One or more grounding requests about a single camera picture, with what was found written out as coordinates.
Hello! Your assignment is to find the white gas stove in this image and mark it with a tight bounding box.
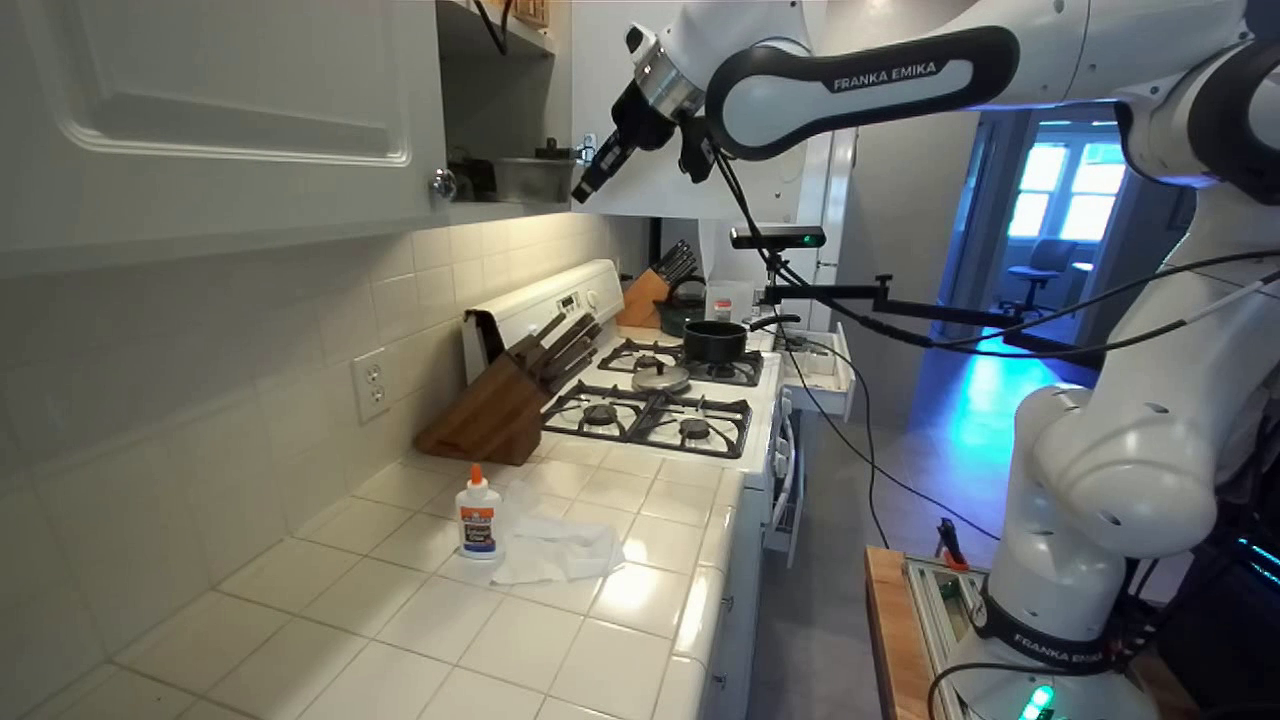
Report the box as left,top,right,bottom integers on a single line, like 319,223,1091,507
460,257,812,720

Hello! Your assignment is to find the metal pan with black handle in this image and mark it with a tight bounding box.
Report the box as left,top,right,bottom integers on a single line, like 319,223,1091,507
446,135,578,208

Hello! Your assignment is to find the black kettle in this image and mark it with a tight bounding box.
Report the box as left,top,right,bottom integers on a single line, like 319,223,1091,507
654,270,712,334

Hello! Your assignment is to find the black pot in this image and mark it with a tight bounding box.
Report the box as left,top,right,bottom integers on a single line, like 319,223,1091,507
680,313,805,370

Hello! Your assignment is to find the black cord in cabinet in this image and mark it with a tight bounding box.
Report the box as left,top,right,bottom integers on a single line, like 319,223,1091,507
470,0,520,54

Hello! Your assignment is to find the bright window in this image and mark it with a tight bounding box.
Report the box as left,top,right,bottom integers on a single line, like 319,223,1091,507
1008,131,1136,247

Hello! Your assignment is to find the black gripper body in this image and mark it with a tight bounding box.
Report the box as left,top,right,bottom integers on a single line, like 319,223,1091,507
604,74,680,152

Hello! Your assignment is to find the black camera on stand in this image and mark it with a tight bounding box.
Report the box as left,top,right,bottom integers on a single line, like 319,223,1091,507
726,223,829,257

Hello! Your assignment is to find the white crumpled cloth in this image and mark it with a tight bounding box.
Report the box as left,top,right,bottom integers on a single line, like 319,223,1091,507
491,513,628,591

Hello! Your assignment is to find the thin black hanging cable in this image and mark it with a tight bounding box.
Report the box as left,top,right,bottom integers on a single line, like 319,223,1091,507
784,338,1004,548

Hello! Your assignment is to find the white glue bottle orange cap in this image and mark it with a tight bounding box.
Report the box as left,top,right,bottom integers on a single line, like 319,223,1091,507
452,459,509,561

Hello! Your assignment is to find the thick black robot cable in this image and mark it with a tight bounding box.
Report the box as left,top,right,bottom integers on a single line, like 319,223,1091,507
697,131,1280,356

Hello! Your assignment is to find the small silver pot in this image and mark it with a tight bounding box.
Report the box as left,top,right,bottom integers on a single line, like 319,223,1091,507
628,353,693,399

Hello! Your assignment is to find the white wall outlet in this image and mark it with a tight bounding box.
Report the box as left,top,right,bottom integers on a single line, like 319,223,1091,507
349,342,391,427

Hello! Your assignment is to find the white closed cabinet door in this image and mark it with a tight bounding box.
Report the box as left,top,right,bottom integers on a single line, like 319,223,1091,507
0,0,452,275

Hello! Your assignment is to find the office chair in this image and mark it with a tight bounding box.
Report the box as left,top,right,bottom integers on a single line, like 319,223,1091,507
1004,235,1071,319

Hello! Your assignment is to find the open wall cabinet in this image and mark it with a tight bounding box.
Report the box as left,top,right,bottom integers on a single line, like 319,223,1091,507
435,0,574,229

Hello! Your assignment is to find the dark wooden knife block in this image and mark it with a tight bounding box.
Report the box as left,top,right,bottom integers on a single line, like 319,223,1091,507
410,307,604,472

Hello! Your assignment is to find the white open cabinet door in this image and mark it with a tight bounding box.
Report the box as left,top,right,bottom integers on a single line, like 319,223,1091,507
566,0,832,223

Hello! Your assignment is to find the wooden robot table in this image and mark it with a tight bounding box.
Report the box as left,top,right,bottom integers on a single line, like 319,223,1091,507
860,544,1202,720

